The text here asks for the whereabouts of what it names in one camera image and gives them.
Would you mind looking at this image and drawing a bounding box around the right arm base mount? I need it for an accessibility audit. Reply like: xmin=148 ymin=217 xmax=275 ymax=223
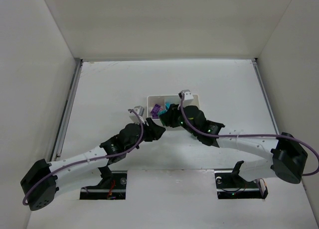
xmin=214 ymin=161 xmax=269 ymax=200

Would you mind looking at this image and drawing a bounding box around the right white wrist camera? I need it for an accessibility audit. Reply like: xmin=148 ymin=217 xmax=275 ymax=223
xmin=178 ymin=90 xmax=194 ymax=105

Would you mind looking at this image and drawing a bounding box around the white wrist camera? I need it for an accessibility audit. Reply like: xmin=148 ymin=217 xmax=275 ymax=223
xmin=130 ymin=106 xmax=145 ymax=123
xmin=178 ymin=90 xmax=194 ymax=105

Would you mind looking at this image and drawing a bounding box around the purple curved lego brick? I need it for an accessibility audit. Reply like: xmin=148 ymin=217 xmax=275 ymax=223
xmin=151 ymin=114 xmax=159 ymax=119

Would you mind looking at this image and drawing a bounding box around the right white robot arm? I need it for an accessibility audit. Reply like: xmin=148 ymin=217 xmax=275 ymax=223
xmin=159 ymin=104 xmax=308 ymax=184

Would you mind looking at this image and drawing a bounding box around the aluminium rail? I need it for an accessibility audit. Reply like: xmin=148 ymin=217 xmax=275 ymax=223
xmin=48 ymin=58 xmax=83 ymax=162
xmin=252 ymin=58 xmax=280 ymax=134

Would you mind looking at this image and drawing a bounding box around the purple lego plate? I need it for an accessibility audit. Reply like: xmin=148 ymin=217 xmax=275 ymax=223
xmin=151 ymin=104 xmax=161 ymax=115

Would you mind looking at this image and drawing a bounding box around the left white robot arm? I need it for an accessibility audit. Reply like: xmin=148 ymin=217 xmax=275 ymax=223
xmin=20 ymin=118 xmax=166 ymax=211

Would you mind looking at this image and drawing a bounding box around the left aluminium rail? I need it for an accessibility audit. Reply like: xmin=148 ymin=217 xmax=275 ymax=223
xmin=48 ymin=58 xmax=83 ymax=162

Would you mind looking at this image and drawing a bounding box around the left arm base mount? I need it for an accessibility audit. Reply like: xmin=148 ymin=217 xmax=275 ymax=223
xmin=79 ymin=171 xmax=128 ymax=201

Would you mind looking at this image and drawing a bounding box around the white three-compartment tray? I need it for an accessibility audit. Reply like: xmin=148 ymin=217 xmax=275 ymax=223
xmin=146 ymin=94 xmax=201 ymax=128

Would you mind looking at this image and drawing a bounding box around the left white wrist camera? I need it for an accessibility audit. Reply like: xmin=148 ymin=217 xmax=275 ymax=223
xmin=130 ymin=106 xmax=145 ymax=123

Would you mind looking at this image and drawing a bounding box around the right aluminium rail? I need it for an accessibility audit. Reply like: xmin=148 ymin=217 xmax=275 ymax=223
xmin=252 ymin=58 xmax=280 ymax=134

